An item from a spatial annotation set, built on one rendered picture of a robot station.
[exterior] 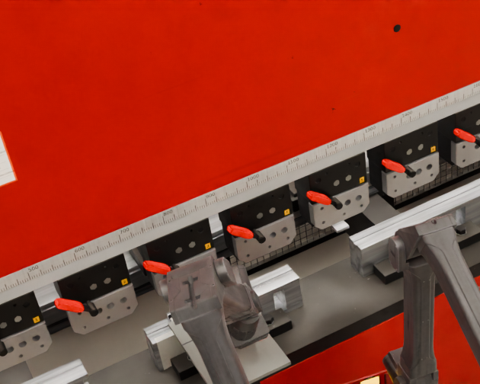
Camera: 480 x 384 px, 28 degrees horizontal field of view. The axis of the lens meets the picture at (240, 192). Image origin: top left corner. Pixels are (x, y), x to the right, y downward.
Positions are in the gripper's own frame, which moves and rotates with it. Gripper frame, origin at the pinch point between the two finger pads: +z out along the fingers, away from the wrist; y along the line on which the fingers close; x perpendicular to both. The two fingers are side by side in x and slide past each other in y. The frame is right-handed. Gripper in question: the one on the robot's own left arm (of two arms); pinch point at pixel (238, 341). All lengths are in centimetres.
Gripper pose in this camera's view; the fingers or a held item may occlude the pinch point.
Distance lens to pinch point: 211.2
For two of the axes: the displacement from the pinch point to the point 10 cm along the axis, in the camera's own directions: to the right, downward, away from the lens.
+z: -1.0, 4.6, 8.8
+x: 4.4, 8.1, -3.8
